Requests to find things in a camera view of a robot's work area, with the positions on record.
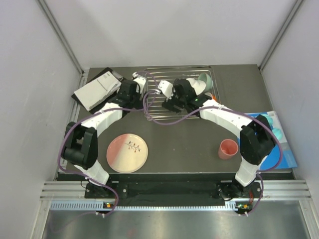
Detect white blue-rimmed plate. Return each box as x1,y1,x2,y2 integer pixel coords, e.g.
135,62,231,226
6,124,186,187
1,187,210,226
186,78,206,96

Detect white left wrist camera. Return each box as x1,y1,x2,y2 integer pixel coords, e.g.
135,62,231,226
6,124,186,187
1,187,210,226
132,72,147,94

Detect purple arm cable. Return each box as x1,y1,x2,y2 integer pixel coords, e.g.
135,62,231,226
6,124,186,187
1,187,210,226
49,71,158,225
143,91,284,217

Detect aluminium frame rail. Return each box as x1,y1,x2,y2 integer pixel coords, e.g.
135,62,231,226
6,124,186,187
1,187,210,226
35,0,84,75

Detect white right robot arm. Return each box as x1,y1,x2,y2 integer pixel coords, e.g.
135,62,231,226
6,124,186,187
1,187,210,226
158,74,278,197

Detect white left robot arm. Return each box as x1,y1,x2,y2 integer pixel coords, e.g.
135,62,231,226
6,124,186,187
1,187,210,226
59,76,146,198

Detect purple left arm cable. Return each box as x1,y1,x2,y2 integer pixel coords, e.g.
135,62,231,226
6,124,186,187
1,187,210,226
49,71,158,225

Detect blue folder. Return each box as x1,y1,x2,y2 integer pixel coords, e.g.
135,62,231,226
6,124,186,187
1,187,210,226
248,112,297,171

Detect teal cat-ear headphones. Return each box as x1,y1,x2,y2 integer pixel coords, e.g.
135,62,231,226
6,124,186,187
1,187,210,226
262,112,284,142

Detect pink cup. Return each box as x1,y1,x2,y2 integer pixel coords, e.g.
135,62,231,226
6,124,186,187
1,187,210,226
218,139,239,160

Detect metal wire dish rack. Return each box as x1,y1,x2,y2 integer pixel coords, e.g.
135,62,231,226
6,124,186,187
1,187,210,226
143,65,220,120

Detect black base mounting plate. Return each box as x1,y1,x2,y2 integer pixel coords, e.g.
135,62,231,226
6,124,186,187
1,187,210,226
84,180,252,202

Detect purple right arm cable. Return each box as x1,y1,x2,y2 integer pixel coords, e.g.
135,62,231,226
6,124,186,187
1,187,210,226
143,91,284,217

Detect pink cream plate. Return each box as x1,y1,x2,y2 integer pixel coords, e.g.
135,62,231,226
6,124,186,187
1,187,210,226
106,133,149,174

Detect mint green bowl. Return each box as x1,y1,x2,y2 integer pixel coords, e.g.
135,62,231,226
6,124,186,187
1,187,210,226
198,73,214,93

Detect white paper booklet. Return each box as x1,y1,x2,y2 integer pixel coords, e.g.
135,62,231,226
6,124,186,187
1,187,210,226
74,71,121,111

